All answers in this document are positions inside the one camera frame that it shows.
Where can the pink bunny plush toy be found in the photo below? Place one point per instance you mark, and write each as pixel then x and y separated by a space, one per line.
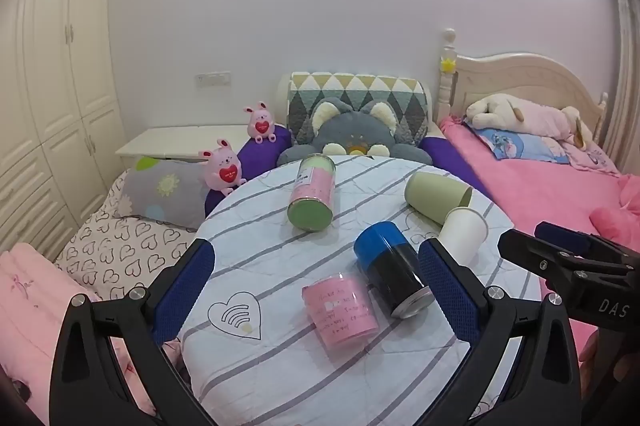
pixel 261 124
pixel 225 169

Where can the pink bedsheet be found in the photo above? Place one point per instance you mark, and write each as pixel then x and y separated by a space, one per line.
pixel 540 196

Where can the white nightstand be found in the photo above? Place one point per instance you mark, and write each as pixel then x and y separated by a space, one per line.
pixel 175 141

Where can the pink plush blanket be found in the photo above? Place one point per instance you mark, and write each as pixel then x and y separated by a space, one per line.
pixel 617 211

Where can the blue cartoon pillow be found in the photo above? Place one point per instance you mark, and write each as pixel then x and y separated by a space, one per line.
pixel 520 146

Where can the cream wardrobe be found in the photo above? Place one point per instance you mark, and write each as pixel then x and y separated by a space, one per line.
pixel 55 81

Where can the pink quilted blanket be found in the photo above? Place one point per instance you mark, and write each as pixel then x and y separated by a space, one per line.
pixel 30 306

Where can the white wall switch panel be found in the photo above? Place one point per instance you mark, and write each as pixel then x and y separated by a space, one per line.
pixel 212 79

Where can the blue and black canister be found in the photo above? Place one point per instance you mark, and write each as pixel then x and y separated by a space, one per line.
pixel 392 268

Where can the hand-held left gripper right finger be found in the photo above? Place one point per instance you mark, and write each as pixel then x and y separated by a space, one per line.
pixel 450 296

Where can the grey cat plush cushion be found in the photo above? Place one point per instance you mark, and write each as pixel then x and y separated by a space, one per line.
pixel 350 129

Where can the purple cushion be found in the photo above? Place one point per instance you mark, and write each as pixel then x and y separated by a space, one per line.
pixel 260 156

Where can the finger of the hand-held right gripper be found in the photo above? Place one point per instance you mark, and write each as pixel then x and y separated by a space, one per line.
pixel 567 238
pixel 530 253

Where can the pink transparent cup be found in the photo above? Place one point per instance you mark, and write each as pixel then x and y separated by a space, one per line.
pixel 340 313

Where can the grey flower print pillow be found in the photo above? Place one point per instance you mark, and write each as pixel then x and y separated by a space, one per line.
pixel 160 193

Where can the green cup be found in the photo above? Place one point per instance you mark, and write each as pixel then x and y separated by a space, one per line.
pixel 432 196

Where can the white and pink plush toy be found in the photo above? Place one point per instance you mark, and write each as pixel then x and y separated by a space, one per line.
pixel 525 114

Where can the heart print bedsheet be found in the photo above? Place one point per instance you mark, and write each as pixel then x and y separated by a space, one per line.
pixel 125 251

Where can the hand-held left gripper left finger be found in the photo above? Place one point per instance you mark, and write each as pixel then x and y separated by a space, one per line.
pixel 184 293

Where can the cream bed headboard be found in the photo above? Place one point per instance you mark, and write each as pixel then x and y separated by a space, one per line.
pixel 520 79

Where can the diamond pattern quilted cushion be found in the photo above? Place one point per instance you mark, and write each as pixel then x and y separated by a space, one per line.
pixel 350 89

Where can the yellow star ornament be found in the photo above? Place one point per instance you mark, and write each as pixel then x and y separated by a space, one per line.
pixel 448 64

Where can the white paper cup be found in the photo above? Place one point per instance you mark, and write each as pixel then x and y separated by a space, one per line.
pixel 462 233

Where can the white curtain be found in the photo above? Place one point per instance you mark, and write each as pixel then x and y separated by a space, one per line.
pixel 625 56

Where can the pink can with green lid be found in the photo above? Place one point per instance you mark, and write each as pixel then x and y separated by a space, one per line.
pixel 312 191

